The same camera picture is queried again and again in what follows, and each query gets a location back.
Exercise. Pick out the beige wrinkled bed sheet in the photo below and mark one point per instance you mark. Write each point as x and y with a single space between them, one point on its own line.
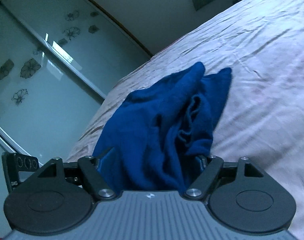
262 41

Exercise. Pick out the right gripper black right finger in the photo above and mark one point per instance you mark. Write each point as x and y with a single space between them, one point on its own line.
207 169

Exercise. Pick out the glass sliding wardrobe door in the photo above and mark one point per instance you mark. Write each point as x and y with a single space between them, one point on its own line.
58 61

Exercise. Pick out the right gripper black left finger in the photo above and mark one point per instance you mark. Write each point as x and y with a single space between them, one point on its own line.
92 181

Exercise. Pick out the dark blue knit sweater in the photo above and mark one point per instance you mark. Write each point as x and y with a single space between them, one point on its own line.
150 140

